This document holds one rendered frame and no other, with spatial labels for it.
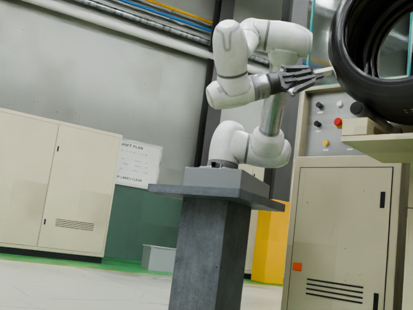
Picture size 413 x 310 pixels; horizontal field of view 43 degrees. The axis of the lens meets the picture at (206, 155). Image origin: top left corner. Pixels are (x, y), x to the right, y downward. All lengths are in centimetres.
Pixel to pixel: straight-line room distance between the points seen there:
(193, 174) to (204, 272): 46
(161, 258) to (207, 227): 470
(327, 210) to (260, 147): 44
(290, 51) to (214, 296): 111
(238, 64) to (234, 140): 91
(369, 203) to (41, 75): 781
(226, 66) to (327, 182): 109
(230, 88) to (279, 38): 57
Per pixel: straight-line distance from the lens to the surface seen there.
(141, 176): 984
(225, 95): 172
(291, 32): 222
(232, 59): 167
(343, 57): 187
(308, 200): 262
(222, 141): 254
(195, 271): 245
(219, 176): 243
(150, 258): 707
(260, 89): 175
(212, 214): 243
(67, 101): 963
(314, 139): 273
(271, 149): 251
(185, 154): 1029
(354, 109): 180
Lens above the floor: 38
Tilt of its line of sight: 10 degrees up
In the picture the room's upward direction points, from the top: 7 degrees clockwise
